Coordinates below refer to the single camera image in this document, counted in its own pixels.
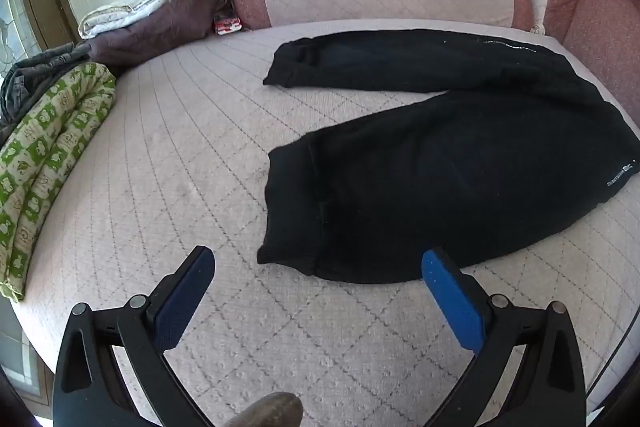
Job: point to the red and white packet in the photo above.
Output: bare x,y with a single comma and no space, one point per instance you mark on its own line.
227,25

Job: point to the black pants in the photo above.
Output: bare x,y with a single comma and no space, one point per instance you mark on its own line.
425,182

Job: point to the brown blurred object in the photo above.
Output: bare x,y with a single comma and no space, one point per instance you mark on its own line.
270,412

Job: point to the purple-brown blanket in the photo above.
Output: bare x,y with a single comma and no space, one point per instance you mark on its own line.
165,27

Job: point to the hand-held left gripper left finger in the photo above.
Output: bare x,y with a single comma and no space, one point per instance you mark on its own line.
185,302

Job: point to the grey cloth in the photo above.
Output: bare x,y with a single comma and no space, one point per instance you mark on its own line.
35,72

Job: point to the pale pink quilted mattress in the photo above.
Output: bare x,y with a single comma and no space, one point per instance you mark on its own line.
190,167

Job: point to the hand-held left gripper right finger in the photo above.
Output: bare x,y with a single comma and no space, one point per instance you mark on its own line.
450,297

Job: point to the green patterned blanket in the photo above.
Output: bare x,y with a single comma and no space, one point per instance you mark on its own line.
55,147

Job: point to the dark pink sofa backrest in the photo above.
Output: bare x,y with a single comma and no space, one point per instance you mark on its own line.
605,22

